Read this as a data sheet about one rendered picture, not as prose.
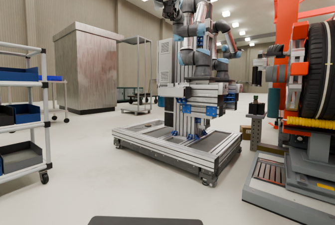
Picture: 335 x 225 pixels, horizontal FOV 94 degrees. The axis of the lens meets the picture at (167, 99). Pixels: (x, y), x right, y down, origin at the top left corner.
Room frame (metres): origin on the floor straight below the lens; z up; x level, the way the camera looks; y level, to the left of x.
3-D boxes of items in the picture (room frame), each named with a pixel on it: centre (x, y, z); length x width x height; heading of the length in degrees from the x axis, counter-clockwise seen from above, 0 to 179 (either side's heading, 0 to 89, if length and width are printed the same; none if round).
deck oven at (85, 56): (4.83, 2.42, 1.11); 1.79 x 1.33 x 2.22; 50
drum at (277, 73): (1.23, -0.89, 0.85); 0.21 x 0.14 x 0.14; 54
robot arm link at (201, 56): (1.33, -0.28, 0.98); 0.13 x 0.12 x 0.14; 69
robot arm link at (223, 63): (1.72, -0.59, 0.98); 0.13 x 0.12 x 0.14; 38
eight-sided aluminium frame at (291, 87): (1.19, -0.95, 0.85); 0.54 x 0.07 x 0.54; 144
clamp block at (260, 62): (1.17, -0.68, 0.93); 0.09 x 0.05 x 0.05; 54
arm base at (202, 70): (1.32, -0.29, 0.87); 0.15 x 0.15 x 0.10
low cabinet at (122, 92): (7.54, 2.38, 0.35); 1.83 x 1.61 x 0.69; 142
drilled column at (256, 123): (1.81, -1.05, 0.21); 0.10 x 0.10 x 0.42; 54
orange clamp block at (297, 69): (0.93, -0.77, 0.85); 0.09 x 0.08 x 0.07; 144
